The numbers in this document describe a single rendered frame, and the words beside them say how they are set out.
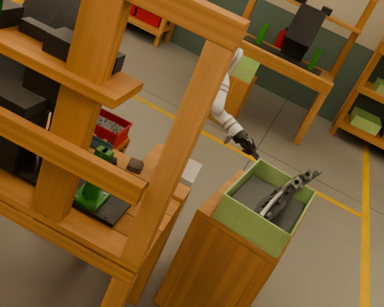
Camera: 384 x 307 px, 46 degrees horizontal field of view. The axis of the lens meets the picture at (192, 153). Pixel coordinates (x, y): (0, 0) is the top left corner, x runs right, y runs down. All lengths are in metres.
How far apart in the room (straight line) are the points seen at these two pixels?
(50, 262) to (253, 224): 1.34
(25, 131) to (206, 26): 0.80
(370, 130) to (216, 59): 5.71
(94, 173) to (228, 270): 1.19
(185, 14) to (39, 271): 2.00
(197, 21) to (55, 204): 0.96
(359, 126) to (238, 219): 4.75
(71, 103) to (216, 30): 0.61
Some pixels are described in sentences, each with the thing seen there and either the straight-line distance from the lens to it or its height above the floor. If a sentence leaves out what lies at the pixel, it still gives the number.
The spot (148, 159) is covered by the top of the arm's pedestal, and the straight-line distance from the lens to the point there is 2.62.
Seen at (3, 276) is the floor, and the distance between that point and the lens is 2.93.
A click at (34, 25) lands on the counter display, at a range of 1.85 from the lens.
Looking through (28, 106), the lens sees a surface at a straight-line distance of 2.00.
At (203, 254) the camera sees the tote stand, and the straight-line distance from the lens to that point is 2.63.
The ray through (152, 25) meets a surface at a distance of 7.39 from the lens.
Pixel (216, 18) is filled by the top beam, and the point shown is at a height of 1.92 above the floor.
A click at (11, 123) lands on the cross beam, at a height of 1.26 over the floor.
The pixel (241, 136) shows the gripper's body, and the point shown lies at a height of 1.33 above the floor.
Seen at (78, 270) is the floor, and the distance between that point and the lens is 3.03.
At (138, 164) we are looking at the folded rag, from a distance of 2.40.
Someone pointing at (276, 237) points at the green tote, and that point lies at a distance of 2.41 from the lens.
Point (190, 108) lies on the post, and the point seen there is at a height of 1.62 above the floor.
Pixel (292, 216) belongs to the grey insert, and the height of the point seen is 0.85.
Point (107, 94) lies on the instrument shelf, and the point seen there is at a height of 1.54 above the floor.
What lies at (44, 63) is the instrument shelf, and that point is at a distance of 1.67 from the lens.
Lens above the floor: 2.20
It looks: 28 degrees down
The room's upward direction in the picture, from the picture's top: 24 degrees clockwise
